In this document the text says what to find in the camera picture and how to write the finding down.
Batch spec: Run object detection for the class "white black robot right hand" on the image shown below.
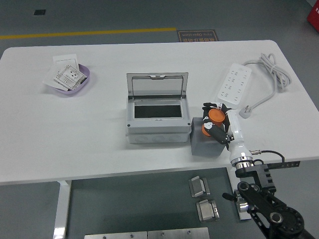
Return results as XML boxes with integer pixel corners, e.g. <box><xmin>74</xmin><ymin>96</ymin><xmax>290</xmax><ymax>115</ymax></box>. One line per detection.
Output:
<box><xmin>201</xmin><ymin>102</ymin><xmax>253</xmax><ymax>164</ymax></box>

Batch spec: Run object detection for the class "orange cylinder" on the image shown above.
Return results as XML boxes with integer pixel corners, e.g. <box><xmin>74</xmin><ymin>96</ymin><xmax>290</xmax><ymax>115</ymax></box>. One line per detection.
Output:
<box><xmin>201</xmin><ymin>109</ymin><xmax>226</xmax><ymax>137</ymax></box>

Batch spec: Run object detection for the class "grey electrical box clear lid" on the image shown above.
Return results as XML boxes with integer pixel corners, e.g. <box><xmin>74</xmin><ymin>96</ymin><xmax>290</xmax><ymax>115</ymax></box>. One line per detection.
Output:
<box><xmin>125</xmin><ymin>72</ymin><xmax>192</xmax><ymax>144</ymax></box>

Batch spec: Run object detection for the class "grey cube with round hole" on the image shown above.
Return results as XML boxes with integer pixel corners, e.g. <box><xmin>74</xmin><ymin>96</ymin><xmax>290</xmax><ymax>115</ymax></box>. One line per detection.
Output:
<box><xmin>190</xmin><ymin>117</ymin><xmax>231</xmax><ymax>157</ymax></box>

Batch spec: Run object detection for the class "red box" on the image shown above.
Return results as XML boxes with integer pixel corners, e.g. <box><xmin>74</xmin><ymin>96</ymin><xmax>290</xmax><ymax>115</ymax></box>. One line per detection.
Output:
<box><xmin>306</xmin><ymin>3</ymin><xmax>319</xmax><ymax>25</ymax></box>

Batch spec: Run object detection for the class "white power strip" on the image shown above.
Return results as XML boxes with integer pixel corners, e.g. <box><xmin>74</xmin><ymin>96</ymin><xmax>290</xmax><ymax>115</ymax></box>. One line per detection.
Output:
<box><xmin>215</xmin><ymin>62</ymin><xmax>252</xmax><ymax>110</ymax></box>

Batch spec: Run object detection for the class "grey metal block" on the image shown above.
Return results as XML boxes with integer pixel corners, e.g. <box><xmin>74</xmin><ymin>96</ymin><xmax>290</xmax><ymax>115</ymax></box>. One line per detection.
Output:
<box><xmin>196</xmin><ymin>199</ymin><xmax>220</xmax><ymax>222</ymax></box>
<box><xmin>188</xmin><ymin>175</ymin><xmax>211</xmax><ymax>199</ymax></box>

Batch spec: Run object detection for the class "brown floor sign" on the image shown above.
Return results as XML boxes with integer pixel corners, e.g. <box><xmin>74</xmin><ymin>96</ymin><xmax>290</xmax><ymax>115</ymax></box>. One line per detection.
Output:
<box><xmin>176</xmin><ymin>29</ymin><xmax>219</xmax><ymax>42</ymax></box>

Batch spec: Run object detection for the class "grey metal plate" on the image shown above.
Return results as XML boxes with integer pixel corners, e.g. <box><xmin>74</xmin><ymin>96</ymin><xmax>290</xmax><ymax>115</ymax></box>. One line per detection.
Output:
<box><xmin>84</xmin><ymin>231</ymin><xmax>148</xmax><ymax>239</ymax></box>
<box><xmin>147</xmin><ymin>227</ymin><xmax>210</xmax><ymax>239</ymax></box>

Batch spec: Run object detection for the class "purple plastic tray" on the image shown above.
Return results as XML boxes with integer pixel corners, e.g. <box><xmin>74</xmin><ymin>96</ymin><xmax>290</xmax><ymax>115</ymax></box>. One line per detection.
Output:
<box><xmin>44</xmin><ymin>63</ymin><xmax>90</xmax><ymax>97</ymax></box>

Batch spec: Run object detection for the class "white socket panel printed wrap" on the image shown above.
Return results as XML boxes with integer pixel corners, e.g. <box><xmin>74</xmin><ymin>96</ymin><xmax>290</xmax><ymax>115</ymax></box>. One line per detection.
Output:
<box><xmin>53</xmin><ymin>64</ymin><xmax>87</xmax><ymax>91</ymax></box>

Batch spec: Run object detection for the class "yellow floor tape line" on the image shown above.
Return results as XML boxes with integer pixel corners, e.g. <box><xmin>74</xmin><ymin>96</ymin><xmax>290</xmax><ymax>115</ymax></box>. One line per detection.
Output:
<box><xmin>0</xmin><ymin>27</ymin><xmax>177</xmax><ymax>40</ymax></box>

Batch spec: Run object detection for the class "white power cord with plug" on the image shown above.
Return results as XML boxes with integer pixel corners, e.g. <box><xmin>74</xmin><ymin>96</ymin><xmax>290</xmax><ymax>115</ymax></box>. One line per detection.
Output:
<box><xmin>238</xmin><ymin>52</ymin><xmax>292</xmax><ymax>118</ymax></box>

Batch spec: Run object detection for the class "plain white switch plate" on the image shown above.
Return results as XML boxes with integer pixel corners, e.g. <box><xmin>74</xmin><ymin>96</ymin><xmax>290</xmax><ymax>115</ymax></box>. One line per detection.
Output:
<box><xmin>52</xmin><ymin>54</ymin><xmax>80</xmax><ymax>69</ymax></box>

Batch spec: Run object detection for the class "white packaged wall plate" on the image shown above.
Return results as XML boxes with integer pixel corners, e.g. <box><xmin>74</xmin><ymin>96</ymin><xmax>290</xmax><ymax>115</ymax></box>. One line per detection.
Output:
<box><xmin>42</xmin><ymin>65</ymin><xmax>70</xmax><ymax>92</ymax></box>

